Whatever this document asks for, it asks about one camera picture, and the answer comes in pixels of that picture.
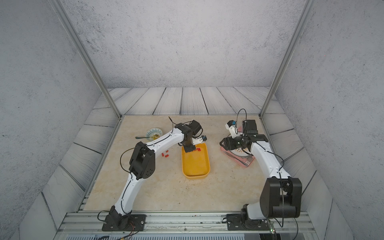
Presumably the yellow plastic storage box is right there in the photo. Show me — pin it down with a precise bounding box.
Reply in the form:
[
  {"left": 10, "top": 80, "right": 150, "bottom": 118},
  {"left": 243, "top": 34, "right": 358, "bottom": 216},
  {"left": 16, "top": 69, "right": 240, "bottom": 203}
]
[{"left": 182, "top": 143, "right": 211, "bottom": 180}]

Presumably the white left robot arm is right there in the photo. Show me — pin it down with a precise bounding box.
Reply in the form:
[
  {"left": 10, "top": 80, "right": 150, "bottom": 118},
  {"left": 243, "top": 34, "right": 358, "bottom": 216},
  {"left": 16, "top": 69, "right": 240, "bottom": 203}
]
[{"left": 104, "top": 120, "right": 207, "bottom": 228}]

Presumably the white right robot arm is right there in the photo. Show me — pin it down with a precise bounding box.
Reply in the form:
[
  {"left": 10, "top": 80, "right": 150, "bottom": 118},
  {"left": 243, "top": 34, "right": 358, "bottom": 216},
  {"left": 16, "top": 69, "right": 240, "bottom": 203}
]
[{"left": 220, "top": 120, "right": 302, "bottom": 224}]

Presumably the round printed white plate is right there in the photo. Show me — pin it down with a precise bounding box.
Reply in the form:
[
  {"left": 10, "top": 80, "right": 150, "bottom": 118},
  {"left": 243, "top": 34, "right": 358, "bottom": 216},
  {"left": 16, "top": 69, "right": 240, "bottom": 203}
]
[{"left": 230, "top": 148, "right": 251, "bottom": 158}]

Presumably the pink plastic tray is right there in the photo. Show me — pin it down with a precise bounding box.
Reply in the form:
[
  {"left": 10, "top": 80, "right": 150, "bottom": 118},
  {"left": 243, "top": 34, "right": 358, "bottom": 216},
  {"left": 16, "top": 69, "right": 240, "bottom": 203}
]
[{"left": 221, "top": 125, "right": 255, "bottom": 168}]

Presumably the metal fork on tray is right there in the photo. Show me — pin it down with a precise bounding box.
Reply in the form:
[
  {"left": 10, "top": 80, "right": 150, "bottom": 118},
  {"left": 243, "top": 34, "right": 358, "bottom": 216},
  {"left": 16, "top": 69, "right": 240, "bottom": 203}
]
[{"left": 224, "top": 152, "right": 252, "bottom": 168}]

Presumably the spoon in bowl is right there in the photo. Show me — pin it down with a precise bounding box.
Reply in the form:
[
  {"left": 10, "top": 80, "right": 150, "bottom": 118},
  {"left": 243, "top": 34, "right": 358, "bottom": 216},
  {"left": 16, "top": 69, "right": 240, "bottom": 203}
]
[{"left": 135, "top": 137, "right": 153, "bottom": 140}]

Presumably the small patterned bowl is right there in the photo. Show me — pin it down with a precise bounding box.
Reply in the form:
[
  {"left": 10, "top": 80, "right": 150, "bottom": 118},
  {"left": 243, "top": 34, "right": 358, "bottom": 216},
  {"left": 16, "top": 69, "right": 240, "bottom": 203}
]
[{"left": 146, "top": 128, "right": 163, "bottom": 142}]

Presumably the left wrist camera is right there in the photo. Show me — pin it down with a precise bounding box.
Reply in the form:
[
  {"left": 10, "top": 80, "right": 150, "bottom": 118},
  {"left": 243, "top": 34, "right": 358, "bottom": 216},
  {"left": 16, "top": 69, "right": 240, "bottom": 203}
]
[{"left": 192, "top": 136, "right": 207, "bottom": 146}]

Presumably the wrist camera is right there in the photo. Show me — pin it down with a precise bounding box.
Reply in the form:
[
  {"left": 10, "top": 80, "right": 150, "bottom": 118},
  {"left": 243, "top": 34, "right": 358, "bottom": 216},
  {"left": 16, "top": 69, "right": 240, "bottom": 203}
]
[
  {"left": 225, "top": 120, "right": 240, "bottom": 139},
  {"left": 192, "top": 136, "right": 207, "bottom": 146}
]

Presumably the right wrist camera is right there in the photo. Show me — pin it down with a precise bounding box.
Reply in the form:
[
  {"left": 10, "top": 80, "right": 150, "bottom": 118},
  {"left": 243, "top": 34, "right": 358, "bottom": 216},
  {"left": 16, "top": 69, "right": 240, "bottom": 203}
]
[{"left": 225, "top": 120, "right": 240, "bottom": 139}]

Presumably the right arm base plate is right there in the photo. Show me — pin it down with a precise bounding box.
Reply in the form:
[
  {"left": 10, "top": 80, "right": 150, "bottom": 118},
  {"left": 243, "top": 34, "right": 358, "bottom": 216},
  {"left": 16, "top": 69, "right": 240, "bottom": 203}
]
[{"left": 222, "top": 214, "right": 270, "bottom": 231}]

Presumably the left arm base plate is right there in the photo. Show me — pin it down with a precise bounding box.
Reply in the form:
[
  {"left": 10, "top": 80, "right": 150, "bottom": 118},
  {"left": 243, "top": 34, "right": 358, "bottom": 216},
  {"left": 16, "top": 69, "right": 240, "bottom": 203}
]
[{"left": 102, "top": 215, "right": 147, "bottom": 232}]

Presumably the aluminium front rail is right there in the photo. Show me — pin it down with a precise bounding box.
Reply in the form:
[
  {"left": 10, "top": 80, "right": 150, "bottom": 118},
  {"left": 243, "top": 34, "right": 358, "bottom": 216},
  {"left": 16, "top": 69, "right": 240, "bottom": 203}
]
[{"left": 54, "top": 211, "right": 318, "bottom": 240}]

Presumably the aluminium corner post right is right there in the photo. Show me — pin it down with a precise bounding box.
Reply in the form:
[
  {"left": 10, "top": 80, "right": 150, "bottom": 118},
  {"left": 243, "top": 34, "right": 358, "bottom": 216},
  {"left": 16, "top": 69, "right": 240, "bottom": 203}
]
[{"left": 259, "top": 0, "right": 316, "bottom": 119}]

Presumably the aluminium corner post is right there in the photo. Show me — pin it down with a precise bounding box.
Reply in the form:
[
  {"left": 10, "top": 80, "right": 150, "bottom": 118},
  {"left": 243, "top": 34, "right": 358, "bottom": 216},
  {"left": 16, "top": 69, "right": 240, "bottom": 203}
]
[
  {"left": 259, "top": 0, "right": 316, "bottom": 119},
  {"left": 49, "top": 0, "right": 122, "bottom": 120}
]

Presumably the aluminium corner post left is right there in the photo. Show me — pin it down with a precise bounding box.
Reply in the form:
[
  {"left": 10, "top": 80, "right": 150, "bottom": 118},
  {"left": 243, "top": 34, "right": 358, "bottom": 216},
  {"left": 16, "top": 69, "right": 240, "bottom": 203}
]
[{"left": 49, "top": 0, "right": 122, "bottom": 120}]

